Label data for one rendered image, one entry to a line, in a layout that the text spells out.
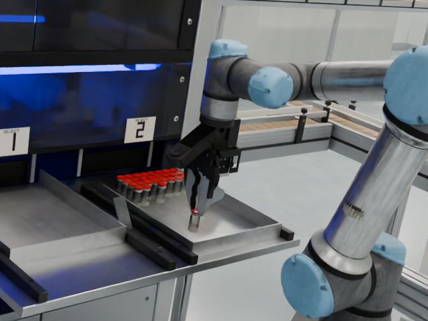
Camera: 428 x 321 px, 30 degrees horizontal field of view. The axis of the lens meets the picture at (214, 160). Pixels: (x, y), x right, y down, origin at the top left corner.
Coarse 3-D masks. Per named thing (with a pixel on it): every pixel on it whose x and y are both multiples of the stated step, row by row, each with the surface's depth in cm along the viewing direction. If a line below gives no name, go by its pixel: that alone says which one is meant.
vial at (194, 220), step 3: (192, 213) 166; (192, 216) 167; (195, 216) 167; (198, 216) 167; (192, 219) 167; (195, 219) 166; (198, 219) 167; (189, 222) 167; (192, 222) 167; (195, 222) 167; (198, 222) 167; (189, 225) 167; (192, 225) 167; (195, 225) 167; (198, 225) 167; (189, 228) 168; (192, 228) 167; (195, 228) 167; (198, 228) 168; (192, 231) 167; (195, 231) 167
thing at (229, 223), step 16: (112, 192) 179; (128, 208) 175; (144, 208) 181; (160, 208) 182; (176, 208) 184; (208, 208) 187; (224, 208) 188; (240, 208) 186; (160, 224) 167; (176, 224) 175; (208, 224) 178; (224, 224) 179; (240, 224) 181; (256, 224) 182; (272, 224) 178; (176, 240) 163; (192, 240) 169; (208, 240) 162; (224, 240) 166; (240, 240) 169; (256, 240) 173
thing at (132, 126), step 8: (128, 120) 186; (136, 120) 188; (144, 120) 190; (152, 120) 192; (128, 128) 187; (136, 128) 189; (152, 128) 192; (128, 136) 188; (144, 136) 192; (152, 136) 193
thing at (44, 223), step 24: (0, 192) 176; (24, 192) 178; (48, 192) 181; (72, 192) 175; (0, 216) 165; (24, 216) 167; (48, 216) 168; (72, 216) 170; (96, 216) 169; (0, 240) 147; (24, 240) 156; (48, 240) 158; (72, 240) 153; (96, 240) 158; (120, 240) 162
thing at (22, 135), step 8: (16, 128) 167; (24, 128) 168; (0, 136) 165; (8, 136) 166; (16, 136) 168; (24, 136) 169; (0, 144) 166; (8, 144) 167; (16, 144) 168; (24, 144) 170; (0, 152) 166; (8, 152) 168; (16, 152) 169; (24, 152) 170
